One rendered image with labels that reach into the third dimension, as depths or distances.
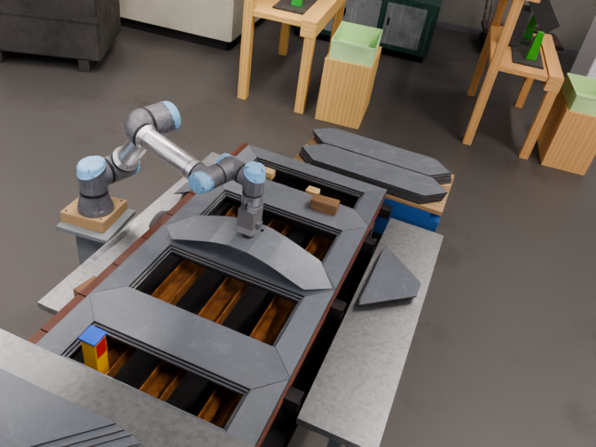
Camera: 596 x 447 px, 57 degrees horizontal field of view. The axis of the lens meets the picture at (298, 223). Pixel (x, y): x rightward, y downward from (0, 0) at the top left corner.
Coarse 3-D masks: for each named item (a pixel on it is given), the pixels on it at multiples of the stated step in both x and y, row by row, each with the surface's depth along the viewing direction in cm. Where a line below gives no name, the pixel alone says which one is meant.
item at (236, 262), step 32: (256, 160) 269; (224, 192) 243; (352, 192) 259; (320, 224) 234; (160, 256) 205; (192, 256) 207; (224, 256) 208; (288, 288) 199; (288, 320) 189; (320, 320) 191; (64, 352) 165; (160, 352) 170; (224, 384) 165
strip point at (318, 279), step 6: (318, 264) 208; (318, 270) 206; (324, 270) 207; (312, 276) 202; (318, 276) 204; (324, 276) 205; (312, 282) 200; (318, 282) 201; (324, 282) 203; (306, 288) 197; (312, 288) 198; (318, 288) 199; (324, 288) 201; (330, 288) 202
